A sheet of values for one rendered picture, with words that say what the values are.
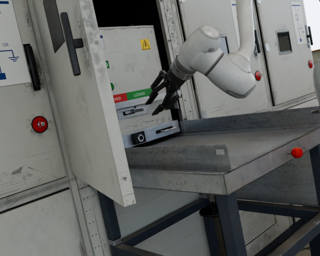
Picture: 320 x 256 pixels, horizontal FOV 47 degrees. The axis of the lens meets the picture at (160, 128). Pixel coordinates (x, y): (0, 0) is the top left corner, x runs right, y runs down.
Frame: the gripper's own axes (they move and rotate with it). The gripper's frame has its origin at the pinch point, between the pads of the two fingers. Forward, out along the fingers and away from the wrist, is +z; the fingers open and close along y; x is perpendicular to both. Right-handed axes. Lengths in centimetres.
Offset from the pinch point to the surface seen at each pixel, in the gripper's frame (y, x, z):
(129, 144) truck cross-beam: 5.1, -5.2, 21.0
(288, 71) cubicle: -6, 131, 8
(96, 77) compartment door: 14, -55, -45
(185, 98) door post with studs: -5.4, 31.6, 11.3
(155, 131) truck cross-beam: 3.3, 10.5, 20.0
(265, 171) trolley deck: 48, -13, -36
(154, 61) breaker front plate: -25.1, 19.7, 4.7
